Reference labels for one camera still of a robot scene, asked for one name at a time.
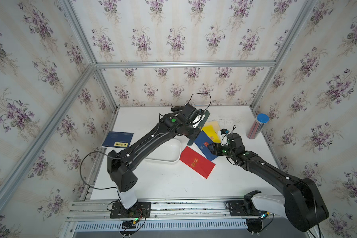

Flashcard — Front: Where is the red envelope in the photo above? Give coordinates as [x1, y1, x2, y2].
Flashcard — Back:
[179, 146, 215, 179]

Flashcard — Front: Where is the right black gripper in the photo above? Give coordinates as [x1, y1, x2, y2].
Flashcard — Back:
[205, 142, 235, 159]

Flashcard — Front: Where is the beige envelope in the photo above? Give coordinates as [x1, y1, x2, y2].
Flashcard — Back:
[203, 121, 221, 132]

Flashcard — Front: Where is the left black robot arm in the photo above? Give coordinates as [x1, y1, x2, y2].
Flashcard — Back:
[107, 104, 206, 210]

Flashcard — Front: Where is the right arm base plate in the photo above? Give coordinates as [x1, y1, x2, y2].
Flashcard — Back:
[225, 200, 267, 218]

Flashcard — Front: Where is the small circuit board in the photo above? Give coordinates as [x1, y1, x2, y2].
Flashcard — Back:
[122, 220, 138, 230]

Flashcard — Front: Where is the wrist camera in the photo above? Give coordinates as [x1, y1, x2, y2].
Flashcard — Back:
[220, 129, 229, 135]
[191, 111, 205, 126]

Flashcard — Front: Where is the dark blue booklet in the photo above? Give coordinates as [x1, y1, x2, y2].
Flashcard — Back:
[102, 131, 133, 148]

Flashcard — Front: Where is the aluminium mounting rail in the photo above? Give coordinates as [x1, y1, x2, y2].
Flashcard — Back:
[59, 198, 322, 238]

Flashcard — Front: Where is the yellow envelope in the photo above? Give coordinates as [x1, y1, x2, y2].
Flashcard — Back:
[202, 126, 221, 143]

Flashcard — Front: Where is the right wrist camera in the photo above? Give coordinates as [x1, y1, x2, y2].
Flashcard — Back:
[220, 129, 229, 135]

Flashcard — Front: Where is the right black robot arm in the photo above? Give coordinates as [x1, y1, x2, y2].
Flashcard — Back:
[207, 133, 329, 232]

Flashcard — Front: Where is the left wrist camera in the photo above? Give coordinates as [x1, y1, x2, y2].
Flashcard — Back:
[191, 111, 205, 126]

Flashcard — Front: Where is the blue-lidded pencil tube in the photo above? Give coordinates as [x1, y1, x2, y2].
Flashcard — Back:
[247, 114, 270, 139]

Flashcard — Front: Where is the black stapler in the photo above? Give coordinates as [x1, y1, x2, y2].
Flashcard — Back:
[171, 106, 185, 113]

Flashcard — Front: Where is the white rectangular storage tray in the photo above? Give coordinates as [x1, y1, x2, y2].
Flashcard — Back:
[146, 139, 181, 163]

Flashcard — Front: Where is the dark green envelope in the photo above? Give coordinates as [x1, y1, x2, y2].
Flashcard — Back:
[187, 110, 210, 146]

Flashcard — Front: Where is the blue envelope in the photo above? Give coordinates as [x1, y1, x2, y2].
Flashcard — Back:
[194, 131, 218, 161]

